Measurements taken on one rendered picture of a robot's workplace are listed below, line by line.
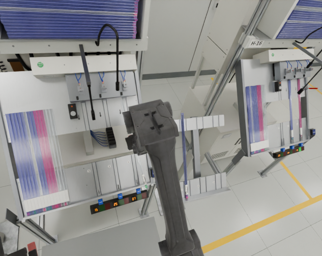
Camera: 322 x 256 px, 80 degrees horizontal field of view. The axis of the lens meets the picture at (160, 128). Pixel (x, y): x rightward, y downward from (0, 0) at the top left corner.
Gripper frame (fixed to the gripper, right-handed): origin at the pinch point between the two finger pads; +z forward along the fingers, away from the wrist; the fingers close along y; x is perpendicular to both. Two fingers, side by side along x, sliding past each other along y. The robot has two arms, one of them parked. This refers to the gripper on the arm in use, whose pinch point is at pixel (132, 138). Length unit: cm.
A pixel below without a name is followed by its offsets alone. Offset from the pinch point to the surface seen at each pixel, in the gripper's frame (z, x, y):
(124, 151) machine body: 37.3, 15.0, 0.2
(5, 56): 20, -56, 46
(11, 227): 75, 53, 95
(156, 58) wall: 170, -67, -102
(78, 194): 8.8, 21.5, 34.7
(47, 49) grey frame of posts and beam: 0, -51, 25
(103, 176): 8.7, 17.2, 19.8
